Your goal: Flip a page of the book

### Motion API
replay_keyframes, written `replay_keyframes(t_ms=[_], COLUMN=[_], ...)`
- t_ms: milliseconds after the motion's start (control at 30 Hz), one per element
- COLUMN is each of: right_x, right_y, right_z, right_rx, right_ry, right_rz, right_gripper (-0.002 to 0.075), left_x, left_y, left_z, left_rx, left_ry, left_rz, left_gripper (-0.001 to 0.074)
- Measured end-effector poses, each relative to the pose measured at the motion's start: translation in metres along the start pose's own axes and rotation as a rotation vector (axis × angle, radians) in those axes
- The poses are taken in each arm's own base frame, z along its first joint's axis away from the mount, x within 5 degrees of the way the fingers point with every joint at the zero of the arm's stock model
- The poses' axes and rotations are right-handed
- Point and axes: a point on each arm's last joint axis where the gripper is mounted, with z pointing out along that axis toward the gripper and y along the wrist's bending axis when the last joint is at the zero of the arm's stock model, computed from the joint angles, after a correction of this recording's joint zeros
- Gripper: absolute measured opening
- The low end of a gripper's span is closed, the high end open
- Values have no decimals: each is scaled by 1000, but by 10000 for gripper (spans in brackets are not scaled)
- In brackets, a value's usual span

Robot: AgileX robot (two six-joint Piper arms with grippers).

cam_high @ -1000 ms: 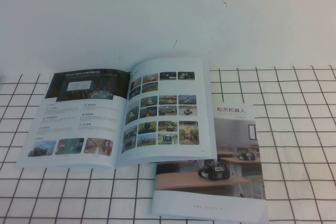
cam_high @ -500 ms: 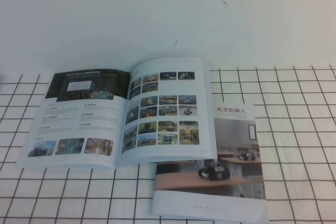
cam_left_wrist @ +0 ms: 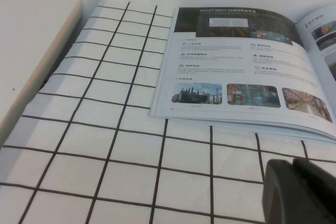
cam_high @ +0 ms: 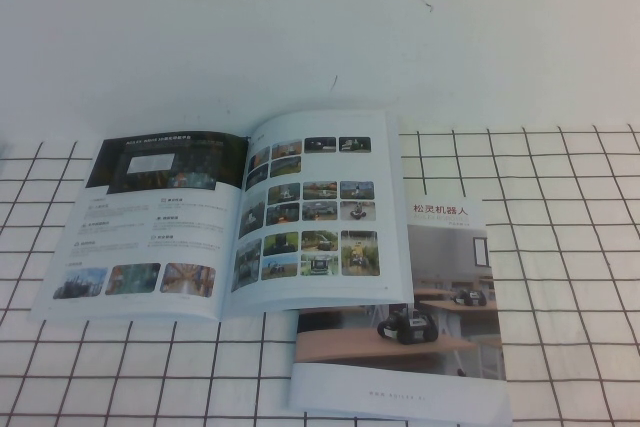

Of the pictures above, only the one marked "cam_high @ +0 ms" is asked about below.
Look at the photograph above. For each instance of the white product catalogue book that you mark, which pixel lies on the white product catalogue book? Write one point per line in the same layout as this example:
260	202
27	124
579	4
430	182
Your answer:
190	227

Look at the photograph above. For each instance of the closed brochure with robot cover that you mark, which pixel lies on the closed brochure with robot cover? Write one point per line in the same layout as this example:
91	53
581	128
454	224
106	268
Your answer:
400	387

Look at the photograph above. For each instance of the white black-grid tablecloth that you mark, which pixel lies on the white black-grid tablecloth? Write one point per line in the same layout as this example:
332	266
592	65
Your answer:
560	297

